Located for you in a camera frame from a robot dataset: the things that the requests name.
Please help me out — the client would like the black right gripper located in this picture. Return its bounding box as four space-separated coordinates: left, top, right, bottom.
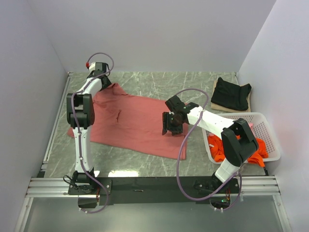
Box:
162 112 183 136

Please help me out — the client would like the dusty red polo shirt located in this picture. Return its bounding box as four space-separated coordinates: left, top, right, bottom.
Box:
67 83 188 160

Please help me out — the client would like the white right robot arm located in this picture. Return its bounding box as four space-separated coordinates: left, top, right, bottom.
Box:
162 95 259 193

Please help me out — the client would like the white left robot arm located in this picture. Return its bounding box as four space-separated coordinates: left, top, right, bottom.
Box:
66 62 111 194

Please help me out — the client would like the beige folded t shirt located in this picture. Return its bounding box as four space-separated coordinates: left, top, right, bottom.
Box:
211 81 252 114

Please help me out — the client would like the orange t shirt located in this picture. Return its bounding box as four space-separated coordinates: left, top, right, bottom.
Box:
208 134 268 167

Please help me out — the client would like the black folded t shirt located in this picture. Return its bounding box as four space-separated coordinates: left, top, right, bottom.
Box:
211 77 252 111

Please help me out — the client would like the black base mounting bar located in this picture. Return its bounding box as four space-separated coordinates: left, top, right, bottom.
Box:
68 176 239 208

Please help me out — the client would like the white plastic laundry basket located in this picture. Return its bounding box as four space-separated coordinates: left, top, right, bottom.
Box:
201 112 281 167

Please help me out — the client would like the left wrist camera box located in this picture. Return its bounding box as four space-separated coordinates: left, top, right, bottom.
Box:
88 62 109 73

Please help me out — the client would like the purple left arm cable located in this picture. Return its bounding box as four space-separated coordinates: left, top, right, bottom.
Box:
71 52 114 214

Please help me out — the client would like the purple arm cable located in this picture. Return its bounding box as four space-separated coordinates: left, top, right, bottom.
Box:
71 52 114 214
171 88 243 212

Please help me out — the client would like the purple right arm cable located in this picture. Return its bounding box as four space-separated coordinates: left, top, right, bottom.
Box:
171 88 243 212

